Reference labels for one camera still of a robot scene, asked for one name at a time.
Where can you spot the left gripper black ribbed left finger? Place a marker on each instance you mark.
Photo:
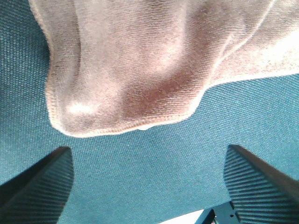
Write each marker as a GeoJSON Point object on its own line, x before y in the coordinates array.
{"type": "Point", "coordinates": [39, 194]}

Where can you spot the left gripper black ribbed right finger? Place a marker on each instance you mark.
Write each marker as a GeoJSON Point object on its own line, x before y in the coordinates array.
{"type": "Point", "coordinates": [259, 193]}

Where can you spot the brown towel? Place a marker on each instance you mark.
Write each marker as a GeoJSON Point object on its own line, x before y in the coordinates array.
{"type": "Point", "coordinates": [122, 65]}

